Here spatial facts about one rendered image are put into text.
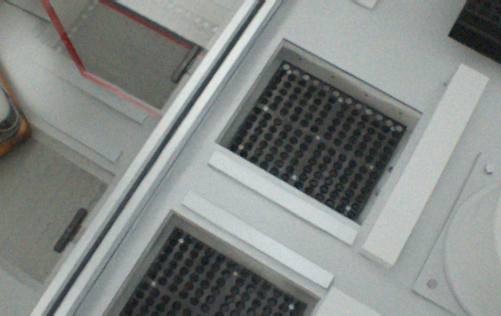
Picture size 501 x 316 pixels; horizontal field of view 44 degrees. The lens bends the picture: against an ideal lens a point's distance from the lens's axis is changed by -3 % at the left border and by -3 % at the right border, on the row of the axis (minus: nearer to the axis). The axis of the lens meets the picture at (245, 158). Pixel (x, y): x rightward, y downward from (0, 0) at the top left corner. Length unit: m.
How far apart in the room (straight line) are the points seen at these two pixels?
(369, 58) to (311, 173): 0.20
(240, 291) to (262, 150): 0.21
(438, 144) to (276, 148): 0.24
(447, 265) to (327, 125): 0.28
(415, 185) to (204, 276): 0.32
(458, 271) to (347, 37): 0.39
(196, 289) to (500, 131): 0.51
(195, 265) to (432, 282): 0.33
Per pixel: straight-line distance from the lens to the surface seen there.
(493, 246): 0.77
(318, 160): 0.97
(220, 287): 0.92
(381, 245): 0.87
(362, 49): 1.00
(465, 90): 0.97
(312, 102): 1.00
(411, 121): 1.05
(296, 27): 1.01
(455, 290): 0.89
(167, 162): 0.88
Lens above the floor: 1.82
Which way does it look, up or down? 72 degrees down
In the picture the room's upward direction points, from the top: 1 degrees counter-clockwise
